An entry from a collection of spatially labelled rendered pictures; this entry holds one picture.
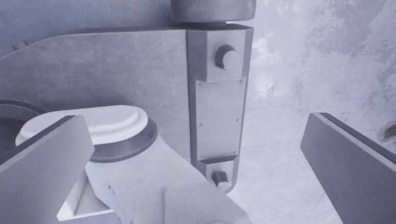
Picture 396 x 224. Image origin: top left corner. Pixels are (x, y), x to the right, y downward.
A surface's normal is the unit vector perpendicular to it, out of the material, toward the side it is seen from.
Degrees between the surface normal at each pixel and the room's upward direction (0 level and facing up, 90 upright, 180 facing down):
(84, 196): 90
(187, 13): 49
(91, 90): 0
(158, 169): 90
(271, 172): 0
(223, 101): 0
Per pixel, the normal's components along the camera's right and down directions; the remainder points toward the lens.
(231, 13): 0.30, 0.48
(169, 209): -0.10, -0.99
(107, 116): -0.01, -0.88
